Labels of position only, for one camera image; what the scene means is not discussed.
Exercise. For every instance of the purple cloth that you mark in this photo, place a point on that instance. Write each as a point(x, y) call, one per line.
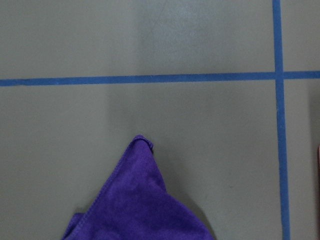
point(133, 204)

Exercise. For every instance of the pink plastic bin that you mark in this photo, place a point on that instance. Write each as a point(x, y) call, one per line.
point(318, 162)

